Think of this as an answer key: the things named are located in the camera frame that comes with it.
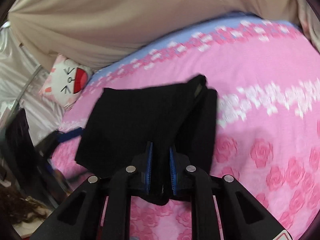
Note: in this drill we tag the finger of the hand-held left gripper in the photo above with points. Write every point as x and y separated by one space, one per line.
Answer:
70 134

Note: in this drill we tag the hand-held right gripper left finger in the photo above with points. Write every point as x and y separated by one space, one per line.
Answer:
149 166

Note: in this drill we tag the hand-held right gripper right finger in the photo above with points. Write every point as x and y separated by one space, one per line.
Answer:
172 172

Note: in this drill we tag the black pants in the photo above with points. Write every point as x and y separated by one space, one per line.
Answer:
130 120

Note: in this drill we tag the dark cloth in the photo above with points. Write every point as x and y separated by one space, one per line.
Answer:
20 135

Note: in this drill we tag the cartoon face pillow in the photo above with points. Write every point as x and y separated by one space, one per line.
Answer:
66 80

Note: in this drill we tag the brown hair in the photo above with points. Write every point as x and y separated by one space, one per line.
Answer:
20 205

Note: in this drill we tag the silver satin cloth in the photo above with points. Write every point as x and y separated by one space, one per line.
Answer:
17 62

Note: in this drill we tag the pink floral bedsheet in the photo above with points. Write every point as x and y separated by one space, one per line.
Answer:
250 92

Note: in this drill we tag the beige curtain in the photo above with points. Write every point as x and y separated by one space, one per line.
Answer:
150 12

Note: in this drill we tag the grey metal rail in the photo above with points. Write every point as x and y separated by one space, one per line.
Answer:
26 90

